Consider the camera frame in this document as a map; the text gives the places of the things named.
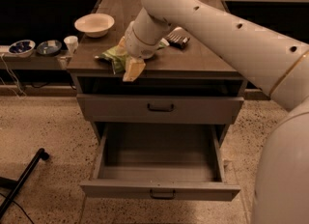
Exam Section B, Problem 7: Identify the green jalapeno chip bag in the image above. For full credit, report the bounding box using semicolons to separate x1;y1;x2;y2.
94;40;171;75

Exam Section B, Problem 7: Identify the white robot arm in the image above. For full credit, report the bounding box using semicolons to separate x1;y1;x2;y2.
125;0;309;224

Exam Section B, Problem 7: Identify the closed upper drawer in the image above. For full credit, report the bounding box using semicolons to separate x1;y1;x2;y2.
77;94;243;125

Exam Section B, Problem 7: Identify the grey drawer cabinet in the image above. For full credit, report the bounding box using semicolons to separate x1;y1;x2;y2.
69;0;246;142

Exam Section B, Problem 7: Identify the open lower drawer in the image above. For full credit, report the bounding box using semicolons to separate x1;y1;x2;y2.
80;123;240;201

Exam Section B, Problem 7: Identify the dark snack bar packet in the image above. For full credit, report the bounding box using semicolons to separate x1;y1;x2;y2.
164;32;190;49

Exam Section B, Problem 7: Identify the large white bowl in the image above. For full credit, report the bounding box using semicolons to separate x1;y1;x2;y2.
74;14;115;38

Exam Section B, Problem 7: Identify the white paper cup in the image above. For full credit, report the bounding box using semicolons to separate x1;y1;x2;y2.
64;36;78;54

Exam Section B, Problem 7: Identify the blue grey bowl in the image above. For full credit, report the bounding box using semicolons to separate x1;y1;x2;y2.
37;40;62;56

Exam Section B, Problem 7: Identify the blue patterned bowl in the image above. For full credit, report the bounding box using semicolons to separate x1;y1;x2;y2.
9;40;36;58

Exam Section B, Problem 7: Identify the low grey side shelf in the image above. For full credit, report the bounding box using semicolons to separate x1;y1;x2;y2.
0;50;70;70

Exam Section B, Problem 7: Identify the black chair leg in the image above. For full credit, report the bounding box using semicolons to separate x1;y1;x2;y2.
0;148;49;219

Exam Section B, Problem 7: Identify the white cable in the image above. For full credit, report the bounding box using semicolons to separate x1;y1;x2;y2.
0;52;28;99

